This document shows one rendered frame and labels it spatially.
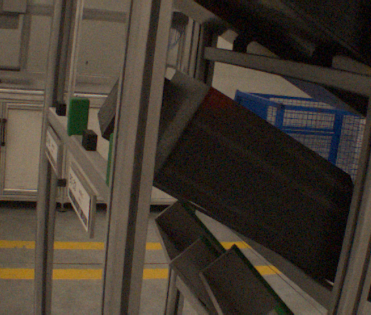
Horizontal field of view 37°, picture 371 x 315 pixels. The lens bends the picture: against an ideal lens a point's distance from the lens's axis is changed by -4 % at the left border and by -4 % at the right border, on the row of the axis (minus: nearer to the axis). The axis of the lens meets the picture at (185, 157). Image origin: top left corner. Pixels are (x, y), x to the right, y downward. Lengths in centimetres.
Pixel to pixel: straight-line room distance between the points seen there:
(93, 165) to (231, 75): 908
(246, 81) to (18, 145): 593
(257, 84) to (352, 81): 926
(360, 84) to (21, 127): 390
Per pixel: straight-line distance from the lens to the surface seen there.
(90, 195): 37
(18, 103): 418
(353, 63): 43
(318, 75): 45
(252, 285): 56
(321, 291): 44
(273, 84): 981
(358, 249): 40
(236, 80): 950
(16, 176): 431
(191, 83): 41
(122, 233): 31
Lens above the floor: 140
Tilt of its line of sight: 12 degrees down
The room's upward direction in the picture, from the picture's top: 7 degrees clockwise
